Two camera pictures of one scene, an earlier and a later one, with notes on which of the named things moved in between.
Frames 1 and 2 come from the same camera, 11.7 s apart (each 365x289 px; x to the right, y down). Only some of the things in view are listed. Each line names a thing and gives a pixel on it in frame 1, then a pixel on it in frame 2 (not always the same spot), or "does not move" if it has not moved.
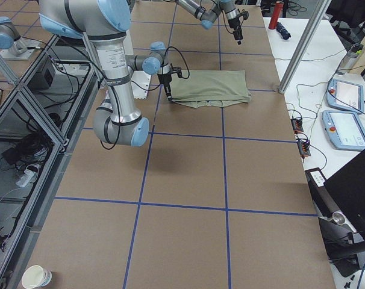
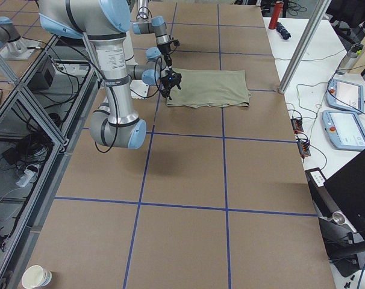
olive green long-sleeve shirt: [205, 88] does not move
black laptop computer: [345, 203] does not move
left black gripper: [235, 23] to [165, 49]
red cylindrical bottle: [276, 14] does not move
